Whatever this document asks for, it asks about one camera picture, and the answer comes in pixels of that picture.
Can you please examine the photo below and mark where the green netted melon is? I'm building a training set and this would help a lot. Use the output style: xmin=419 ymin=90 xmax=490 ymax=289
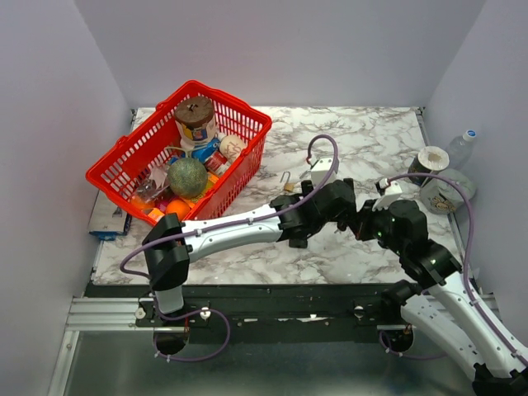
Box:
xmin=167 ymin=158 xmax=208 ymax=199

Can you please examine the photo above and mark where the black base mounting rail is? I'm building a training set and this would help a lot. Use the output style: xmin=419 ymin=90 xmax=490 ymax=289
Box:
xmin=85 ymin=284 xmax=415 ymax=351

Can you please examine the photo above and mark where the clear plastic water bottle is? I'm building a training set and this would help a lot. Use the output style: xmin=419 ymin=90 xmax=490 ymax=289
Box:
xmin=445 ymin=130 xmax=477 ymax=170

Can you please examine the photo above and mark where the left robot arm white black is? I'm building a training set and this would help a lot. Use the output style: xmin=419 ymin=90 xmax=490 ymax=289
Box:
xmin=142 ymin=178 xmax=356 ymax=326

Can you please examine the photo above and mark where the small brass padlock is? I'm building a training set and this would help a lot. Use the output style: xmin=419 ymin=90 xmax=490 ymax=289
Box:
xmin=280 ymin=171 xmax=295 ymax=192

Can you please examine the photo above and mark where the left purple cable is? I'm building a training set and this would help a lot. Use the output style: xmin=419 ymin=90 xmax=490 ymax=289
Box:
xmin=119 ymin=134 xmax=342 ymax=364

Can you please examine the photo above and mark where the brown-lid ice cream cup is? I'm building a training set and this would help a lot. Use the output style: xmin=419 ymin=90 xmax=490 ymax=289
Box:
xmin=174 ymin=96 xmax=218 ymax=151

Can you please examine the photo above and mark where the grey-wrapped toilet paper roll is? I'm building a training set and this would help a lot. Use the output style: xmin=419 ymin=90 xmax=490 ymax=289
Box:
xmin=419 ymin=168 xmax=477 ymax=215

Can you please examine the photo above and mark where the red plastic shopping basket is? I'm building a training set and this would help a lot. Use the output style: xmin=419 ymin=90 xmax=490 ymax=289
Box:
xmin=85 ymin=79 xmax=273 ymax=228

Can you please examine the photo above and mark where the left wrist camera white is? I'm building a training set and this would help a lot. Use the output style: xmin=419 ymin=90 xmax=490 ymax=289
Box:
xmin=308 ymin=157 xmax=333 ymax=187

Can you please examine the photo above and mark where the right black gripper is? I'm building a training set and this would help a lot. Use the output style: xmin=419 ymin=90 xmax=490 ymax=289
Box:
xmin=347 ymin=197 xmax=406 ymax=255

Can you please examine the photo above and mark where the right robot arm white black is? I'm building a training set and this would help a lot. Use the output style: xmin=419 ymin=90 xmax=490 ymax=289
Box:
xmin=347 ymin=200 xmax=527 ymax=395

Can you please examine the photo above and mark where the orange fruit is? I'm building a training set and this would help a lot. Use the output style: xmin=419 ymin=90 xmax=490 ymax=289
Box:
xmin=165 ymin=199 xmax=191 ymax=219

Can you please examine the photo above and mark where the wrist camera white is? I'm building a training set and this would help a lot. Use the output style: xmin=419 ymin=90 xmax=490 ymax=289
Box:
xmin=372 ymin=178 xmax=403 ymax=211
xmin=308 ymin=157 xmax=333 ymax=187

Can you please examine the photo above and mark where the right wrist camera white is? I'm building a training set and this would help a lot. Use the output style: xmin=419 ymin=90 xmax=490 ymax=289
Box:
xmin=372 ymin=178 xmax=403 ymax=211

